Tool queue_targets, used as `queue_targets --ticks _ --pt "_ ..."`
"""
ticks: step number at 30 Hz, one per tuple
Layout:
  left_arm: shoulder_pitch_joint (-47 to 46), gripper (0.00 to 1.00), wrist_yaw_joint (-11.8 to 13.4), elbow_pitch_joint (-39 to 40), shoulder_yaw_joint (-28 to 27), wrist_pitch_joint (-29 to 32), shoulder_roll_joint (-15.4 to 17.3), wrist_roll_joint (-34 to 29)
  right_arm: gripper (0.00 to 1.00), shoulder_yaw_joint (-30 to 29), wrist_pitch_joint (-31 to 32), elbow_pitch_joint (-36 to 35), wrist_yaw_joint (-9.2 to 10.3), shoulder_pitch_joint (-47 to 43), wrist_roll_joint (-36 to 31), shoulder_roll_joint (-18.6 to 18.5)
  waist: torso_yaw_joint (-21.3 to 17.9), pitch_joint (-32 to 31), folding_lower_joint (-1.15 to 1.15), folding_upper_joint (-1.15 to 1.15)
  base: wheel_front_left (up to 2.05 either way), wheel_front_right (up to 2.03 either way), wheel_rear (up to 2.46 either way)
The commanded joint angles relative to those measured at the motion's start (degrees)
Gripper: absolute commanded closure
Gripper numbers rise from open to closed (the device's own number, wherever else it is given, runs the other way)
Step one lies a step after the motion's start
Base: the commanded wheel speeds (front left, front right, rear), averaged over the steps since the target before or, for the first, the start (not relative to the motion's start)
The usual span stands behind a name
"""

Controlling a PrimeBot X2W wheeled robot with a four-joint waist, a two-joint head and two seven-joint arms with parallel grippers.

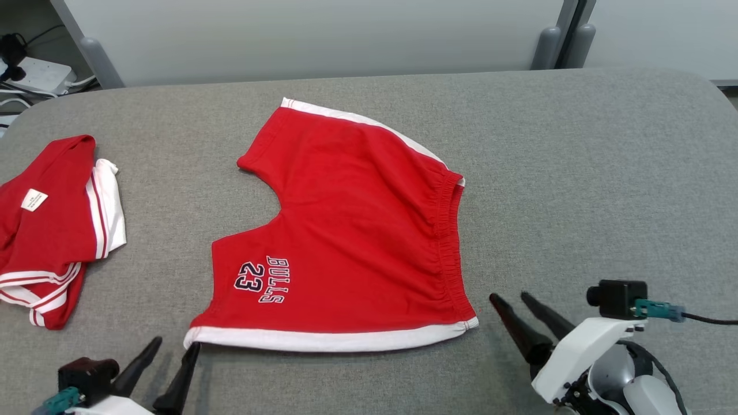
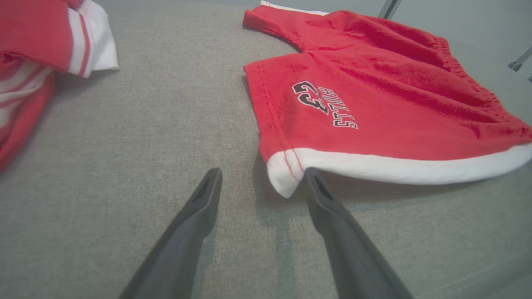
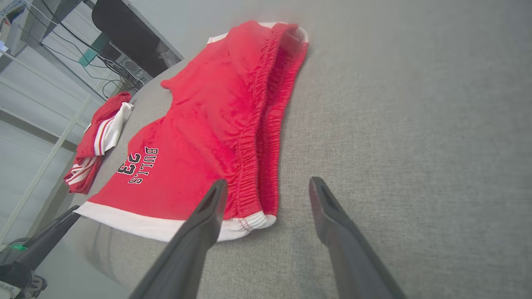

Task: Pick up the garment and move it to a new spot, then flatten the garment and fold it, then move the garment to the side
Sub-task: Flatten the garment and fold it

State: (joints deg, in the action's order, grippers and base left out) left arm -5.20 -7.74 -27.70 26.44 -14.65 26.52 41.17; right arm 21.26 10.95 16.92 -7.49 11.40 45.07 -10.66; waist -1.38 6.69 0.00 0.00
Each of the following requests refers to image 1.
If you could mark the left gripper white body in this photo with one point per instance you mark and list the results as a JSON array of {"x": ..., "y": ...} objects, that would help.
[{"x": 109, "y": 406}]

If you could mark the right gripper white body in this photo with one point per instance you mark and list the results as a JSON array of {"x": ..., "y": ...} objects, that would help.
[{"x": 582, "y": 351}]

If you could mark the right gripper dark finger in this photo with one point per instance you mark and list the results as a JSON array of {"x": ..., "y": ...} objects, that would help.
[
  {"x": 522, "y": 331},
  {"x": 550, "y": 320}
]

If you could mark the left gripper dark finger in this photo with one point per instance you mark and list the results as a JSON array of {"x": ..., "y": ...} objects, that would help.
[
  {"x": 138, "y": 366},
  {"x": 181, "y": 380}
]

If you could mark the red jersey white sleeves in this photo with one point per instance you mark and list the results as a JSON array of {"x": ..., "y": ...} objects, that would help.
[{"x": 52, "y": 230}]

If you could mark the red Bulls shorts white trim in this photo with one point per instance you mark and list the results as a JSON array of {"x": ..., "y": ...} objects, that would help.
[{"x": 357, "y": 230}]

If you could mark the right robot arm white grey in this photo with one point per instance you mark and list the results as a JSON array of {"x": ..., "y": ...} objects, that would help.
[{"x": 611, "y": 369}]

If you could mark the white power strip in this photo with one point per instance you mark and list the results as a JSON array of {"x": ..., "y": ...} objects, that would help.
[{"x": 43, "y": 75}]

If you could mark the black power adapter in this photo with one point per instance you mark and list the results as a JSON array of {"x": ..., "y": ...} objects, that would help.
[{"x": 12, "y": 49}]

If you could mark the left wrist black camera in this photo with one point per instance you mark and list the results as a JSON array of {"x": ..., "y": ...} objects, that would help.
[{"x": 86, "y": 377}]

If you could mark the wrist black camera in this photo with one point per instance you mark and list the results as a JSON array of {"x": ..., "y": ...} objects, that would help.
[
  {"x": 86, "y": 377},
  {"x": 620, "y": 298}
]

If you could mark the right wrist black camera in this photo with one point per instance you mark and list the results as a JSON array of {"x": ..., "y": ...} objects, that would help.
[{"x": 620, "y": 298}]

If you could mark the white partition screen grey frame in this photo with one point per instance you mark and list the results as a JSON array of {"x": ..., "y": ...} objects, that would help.
[
  {"x": 663, "y": 34},
  {"x": 317, "y": 34}
]

